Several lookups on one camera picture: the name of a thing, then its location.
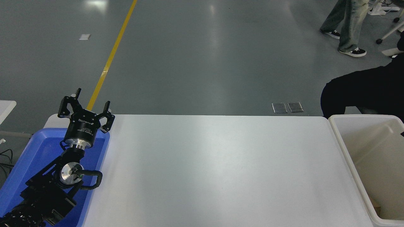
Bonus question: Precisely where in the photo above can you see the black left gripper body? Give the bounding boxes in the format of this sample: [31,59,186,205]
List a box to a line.
[64,111,101,143]

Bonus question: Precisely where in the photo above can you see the blue plastic tray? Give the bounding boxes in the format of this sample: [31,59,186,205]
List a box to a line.
[0,128,110,227]

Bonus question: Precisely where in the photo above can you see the white side table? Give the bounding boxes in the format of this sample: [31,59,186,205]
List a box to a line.
[0,100,17,125]

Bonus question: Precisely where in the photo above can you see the standing person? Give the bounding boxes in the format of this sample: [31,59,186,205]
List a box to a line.
[319,0,370,57]

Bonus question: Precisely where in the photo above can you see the large pale plastic bin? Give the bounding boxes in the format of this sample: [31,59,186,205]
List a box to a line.
[328,114,404,227]

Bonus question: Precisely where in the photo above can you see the white chair leg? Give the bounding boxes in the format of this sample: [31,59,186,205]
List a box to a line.
[376,20,404,45]

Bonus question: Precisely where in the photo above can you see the white wheeled stand base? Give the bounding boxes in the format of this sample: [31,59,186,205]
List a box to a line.
[368,0,402,16]

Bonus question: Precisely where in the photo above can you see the thin black cables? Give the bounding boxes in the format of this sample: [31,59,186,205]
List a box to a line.
[0,149,14,178]

